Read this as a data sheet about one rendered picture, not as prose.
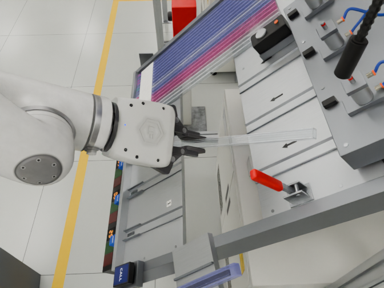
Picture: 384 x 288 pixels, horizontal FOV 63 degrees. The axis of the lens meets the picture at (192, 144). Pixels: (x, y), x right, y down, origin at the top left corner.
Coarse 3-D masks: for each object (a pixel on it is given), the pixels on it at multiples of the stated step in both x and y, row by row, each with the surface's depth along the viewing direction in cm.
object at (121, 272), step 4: (128, 264) 62; (116, 268) 64; (120, 268) 63; (124, 268) 62; (116, 272) 64; (120, 272) 63; (124, 272) 62; (116, 276) 63; (120, 276) 62; (124, 276) 61; (116, 280) 63; (120, 280) 62; (124, 280) 61; (116, 284) 62
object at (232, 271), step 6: (234, 264) 35; (216, 270) 36; (222, 270) 36; (228, 270) 35; (234, 270) 35; (240, 270) 35; (204, 276) 37; (210, 276) 37; (216, 276) 36; (222, 276) 36; (228, 276) 35; (234, 276) 35; (240, 276) 35; (192, 282) 38; (198, 282) 38; (204, 282) 37; (210, 282) 36; (216, 282) 36; (222, 282) 36
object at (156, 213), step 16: (144, 176) 80; (160, 176) 75; (176, 176) 71; (144, 192) 77; (160, 192) 72; (176, 192) 68; (144, 208) 74; (160, 208) 70; (176, 208) 66; (128, 224) 76; (144, 224) 71; (160, 224) 68; (176, 224) 64; (128, 240) 73; (144, 240) 69; (160, 240) 65; (176, 240) 62; (128, 256) 71; (144, 256) 67
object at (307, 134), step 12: (276, 132) 43; (288, 132) 42; (300, 132) 41; (312, 132) 40; (180, 144) 56; (192, 144) 54; (204, 144) 52; (216, 144) 51; (228, 144) 49; (240, 144) 48; (252, 144) 47
